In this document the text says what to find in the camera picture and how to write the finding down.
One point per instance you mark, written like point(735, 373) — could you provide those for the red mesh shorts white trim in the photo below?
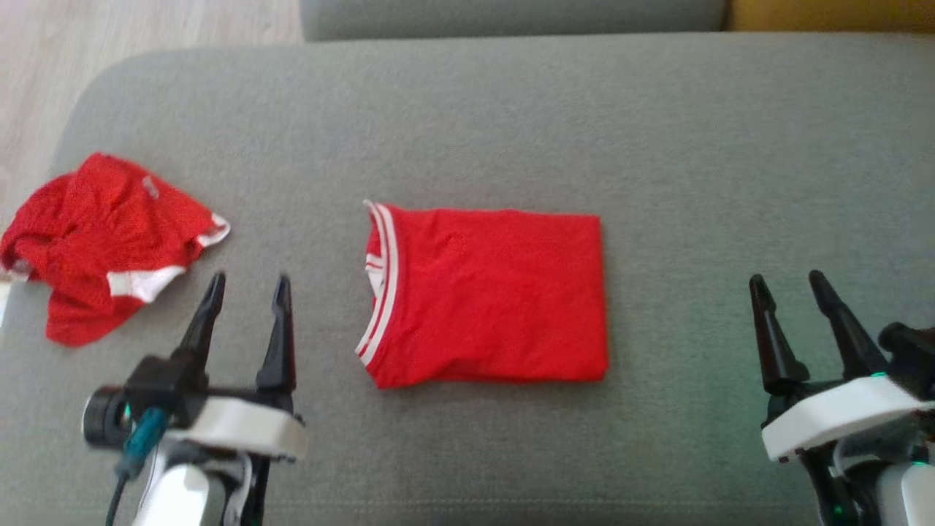
point(95, 234)

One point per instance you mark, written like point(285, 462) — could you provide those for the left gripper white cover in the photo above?
point(248, 431)

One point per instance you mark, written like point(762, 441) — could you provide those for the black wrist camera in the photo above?
point(913, 358)
point(157, 387)

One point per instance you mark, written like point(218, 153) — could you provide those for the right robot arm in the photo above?
point(906, 489)

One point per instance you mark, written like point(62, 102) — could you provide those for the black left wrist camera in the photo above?
point(157, 387)

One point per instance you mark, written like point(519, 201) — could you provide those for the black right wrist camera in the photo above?
point(913, 358)

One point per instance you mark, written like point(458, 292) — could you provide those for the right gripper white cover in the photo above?
point(840, 413)

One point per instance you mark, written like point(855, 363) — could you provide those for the yellow sofa back cushion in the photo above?
point(833, 13)

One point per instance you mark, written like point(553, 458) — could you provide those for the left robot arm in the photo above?
point(182, 497)

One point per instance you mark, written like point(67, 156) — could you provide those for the large grey sofa seat cushion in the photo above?
point(475, 117)

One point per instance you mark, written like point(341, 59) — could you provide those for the red white numbered jersey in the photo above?
point(497, 292)

